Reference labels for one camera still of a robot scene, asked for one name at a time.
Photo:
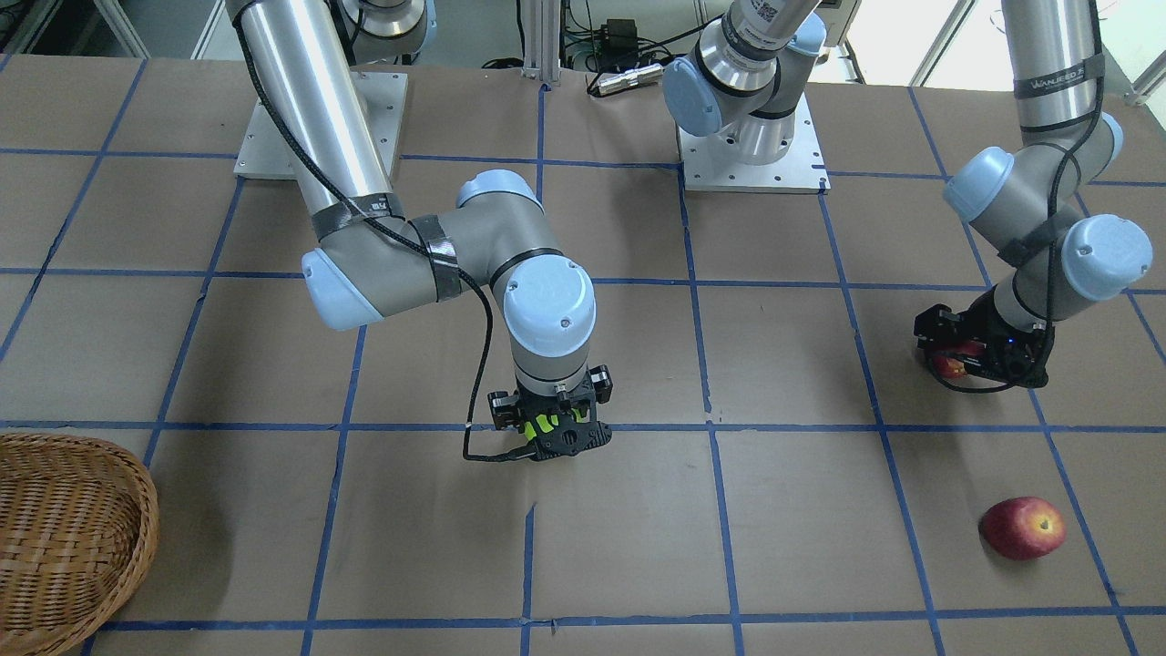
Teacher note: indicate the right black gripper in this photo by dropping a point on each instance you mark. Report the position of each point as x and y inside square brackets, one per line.
[502, 410]

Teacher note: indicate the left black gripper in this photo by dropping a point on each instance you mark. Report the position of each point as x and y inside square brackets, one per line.
[979, 322]

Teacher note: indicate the green apple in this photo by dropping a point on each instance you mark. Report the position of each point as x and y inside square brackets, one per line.
[542, 425]

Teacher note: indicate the dark red apple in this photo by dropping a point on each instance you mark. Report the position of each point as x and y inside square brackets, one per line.
[945, 359]

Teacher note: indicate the red yellow apple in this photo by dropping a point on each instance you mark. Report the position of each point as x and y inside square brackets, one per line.
[1023, 528]

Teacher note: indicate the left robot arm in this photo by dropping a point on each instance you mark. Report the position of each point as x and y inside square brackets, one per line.
[749, 67]

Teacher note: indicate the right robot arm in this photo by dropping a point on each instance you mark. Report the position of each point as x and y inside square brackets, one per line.
[372, 262]

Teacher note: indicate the wicker basket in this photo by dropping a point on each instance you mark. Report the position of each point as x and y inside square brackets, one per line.
[79, 529]

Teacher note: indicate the black power adapter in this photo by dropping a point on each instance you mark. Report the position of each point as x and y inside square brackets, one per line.
[617, 37]

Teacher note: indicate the aluminium frame post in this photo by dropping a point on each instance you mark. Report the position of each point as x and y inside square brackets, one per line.
[541, 29]

